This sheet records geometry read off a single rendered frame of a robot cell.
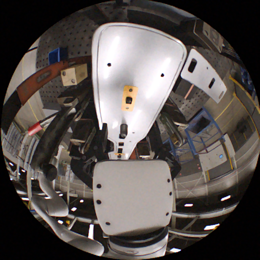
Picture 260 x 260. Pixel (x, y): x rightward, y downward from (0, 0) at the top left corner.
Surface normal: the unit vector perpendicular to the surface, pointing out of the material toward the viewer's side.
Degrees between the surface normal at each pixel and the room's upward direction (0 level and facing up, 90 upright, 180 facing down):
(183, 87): 0
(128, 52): 0
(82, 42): 0
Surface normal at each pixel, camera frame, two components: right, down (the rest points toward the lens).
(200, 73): 0.05, 0.79
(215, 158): -0.94, -0.17
